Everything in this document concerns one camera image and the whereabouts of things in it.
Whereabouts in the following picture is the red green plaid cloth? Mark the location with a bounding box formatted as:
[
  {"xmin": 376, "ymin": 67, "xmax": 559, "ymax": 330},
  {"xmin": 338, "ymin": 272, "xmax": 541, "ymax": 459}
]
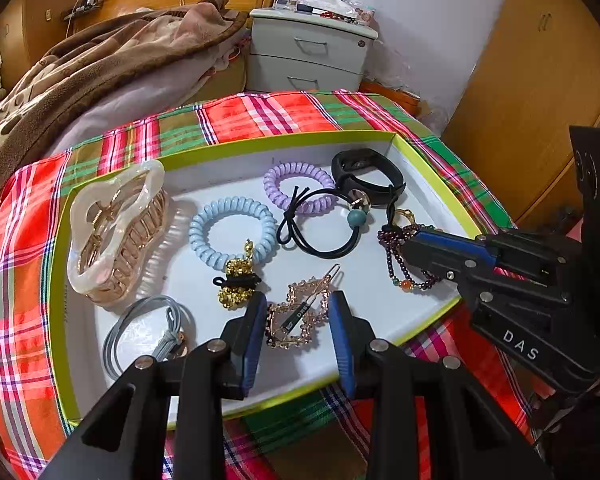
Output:
[{"xmin": 0, "ymin": 89, "xmax": 576, "ymax": 480}]

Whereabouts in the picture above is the grey nightstand with drawers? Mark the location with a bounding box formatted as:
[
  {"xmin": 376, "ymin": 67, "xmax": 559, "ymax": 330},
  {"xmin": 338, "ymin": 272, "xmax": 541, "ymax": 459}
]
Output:
[{"xmin": 245, "ymin": 7, "xmax": 379, "ymax": 95}]

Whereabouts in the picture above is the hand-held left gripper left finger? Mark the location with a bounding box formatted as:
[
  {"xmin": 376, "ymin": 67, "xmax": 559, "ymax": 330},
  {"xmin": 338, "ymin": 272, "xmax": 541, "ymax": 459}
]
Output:
[{"xmin": 39, "ymin": 291, "xmax": 270, "ymax": 480}]

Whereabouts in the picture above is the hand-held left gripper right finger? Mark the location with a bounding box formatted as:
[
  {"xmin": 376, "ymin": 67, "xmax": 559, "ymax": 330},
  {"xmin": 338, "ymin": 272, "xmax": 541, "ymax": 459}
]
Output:
[{"xmin": 327, "ymin": 290, "xmax": 556, "ymax": 480}]

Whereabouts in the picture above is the cream hair claw clip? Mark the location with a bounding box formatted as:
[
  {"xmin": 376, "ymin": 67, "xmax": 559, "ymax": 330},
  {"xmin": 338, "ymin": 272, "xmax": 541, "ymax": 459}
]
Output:
[{"xmin": 66, "ymin": 159, "xmax": 173, "ymax": 307}]

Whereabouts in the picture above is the blue coil hair tie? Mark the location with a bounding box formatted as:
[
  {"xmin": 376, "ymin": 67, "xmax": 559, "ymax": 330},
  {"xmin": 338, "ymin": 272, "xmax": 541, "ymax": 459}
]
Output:
[{"xmin": 189, "ymin": 198, "xmax": 278, "ymax": 270}]

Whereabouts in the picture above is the black hair tie with bead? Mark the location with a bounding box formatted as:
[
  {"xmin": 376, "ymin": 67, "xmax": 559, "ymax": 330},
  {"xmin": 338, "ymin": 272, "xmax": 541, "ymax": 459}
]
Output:
[{"xmin": 276, "ymin": 186, "xmax": 376, "ymax": 260}]

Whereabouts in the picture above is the brown patterned blanket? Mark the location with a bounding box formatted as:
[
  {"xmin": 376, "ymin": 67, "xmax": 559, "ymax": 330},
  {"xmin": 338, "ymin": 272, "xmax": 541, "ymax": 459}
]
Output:
[{"xmin": 0, "ymin": 0, "xmax": 251, "ymax": 221}]

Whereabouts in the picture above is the power strip with plugs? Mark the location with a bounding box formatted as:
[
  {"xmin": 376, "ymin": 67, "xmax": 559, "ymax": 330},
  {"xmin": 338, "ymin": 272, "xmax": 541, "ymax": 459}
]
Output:
[{"xmin": 62, "ymin": 0, "xmax": 103, "ymax": 18}]

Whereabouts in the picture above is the purple coil hair tie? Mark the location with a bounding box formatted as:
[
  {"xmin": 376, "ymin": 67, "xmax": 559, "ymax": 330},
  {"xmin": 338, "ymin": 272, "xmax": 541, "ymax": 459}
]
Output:
[{"xmin": 262, "ymin": 161, "xmax": 338, "ymax": 215}]

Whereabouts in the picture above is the garnet beaded bracelet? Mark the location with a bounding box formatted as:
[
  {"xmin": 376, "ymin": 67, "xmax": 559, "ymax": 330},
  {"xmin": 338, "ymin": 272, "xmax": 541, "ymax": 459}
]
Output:
[{"xmin": 377, "ymin": 207, "xmax": 448, "ymax": 292}]

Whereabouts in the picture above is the rhinestone hair clip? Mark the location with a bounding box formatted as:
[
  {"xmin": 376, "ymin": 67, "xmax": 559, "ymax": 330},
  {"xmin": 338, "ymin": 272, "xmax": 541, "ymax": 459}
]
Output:
[{"xmin": 264, "ymin": 262, "xmax": 343, "ymax": 350}]

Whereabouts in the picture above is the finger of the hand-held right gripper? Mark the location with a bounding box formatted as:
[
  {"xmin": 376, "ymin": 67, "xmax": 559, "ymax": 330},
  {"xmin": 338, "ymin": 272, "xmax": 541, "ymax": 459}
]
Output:
[
  {"xmin": 416, "ymin": 229, "xmax": 569, "ymax": 282},
  {"xmin": 402, "ymin": 239, "xmax": 569, "ymax": 307}
]

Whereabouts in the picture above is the mauve bed sheet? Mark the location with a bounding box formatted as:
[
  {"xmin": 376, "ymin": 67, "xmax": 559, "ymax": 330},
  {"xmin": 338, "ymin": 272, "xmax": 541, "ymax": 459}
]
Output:
[{"xmin": 45, "ymin": 35, "xmax": 248, "ymax": 161}]

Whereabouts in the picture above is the pile of cosmetics and packets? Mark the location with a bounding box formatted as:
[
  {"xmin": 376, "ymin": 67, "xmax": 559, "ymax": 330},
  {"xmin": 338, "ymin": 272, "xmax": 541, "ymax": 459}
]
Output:
[{"xmin": 297, "ymin": 0, "xmax": 378, "ymax": 26}]

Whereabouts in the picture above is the orange box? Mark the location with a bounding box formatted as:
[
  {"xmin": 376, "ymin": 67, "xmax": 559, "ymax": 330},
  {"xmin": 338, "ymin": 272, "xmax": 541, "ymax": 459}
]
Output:
[{"xmin": 362, "ymin": 80, "xmax": 423, "ymax": 121}]

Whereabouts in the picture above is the grey hair tie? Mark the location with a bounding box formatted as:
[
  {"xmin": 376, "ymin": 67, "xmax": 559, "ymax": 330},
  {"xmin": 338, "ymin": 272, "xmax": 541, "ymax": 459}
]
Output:
[{"xmin": 102, "ymin": 295, "xmax": 193, "ymax": 381}]

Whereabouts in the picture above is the gold sequin hair tie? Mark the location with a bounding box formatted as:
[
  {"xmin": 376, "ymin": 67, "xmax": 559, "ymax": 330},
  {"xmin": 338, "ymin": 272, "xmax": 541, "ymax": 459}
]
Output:
[{"xmin": 212, "ymin": 240, "xmax": 263, "ymax": 311}]

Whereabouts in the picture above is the black smart band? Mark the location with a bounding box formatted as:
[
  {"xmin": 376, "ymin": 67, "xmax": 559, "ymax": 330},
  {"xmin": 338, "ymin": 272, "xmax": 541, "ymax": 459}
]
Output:
[{"xmin": 331, "ymin": 149, "xmax": 407, "ymax": 208}]

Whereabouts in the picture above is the wooden wardrobe with metal handles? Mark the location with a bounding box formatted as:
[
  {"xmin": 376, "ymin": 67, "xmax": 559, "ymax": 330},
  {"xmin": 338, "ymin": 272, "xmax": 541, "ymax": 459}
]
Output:
[{"xmin": 442, "ymin": 0, "xmax": 600, "ymax": 233}]

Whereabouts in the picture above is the yellow-green cardboard box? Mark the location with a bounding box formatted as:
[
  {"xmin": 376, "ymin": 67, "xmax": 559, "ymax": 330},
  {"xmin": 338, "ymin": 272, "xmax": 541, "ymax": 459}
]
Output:
[{"xmin": 49, "ymin": 130, "xmax": 491, "ymax": 433}]

